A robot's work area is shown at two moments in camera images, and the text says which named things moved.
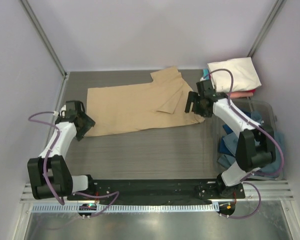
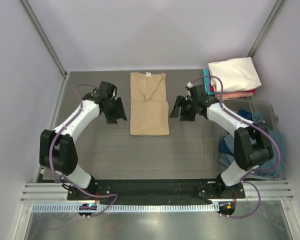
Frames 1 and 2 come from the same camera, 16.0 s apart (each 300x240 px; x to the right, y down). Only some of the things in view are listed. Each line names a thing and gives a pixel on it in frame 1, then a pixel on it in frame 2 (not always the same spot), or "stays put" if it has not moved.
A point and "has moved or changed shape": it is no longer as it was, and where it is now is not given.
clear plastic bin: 260,112 stays put
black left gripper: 87,122 -> 120,113
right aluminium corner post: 270,21 stays put
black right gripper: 193,97 -> 180,100
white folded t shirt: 244,74 stays put
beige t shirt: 163,102 has moved or changed shape
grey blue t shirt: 230,141 stays put
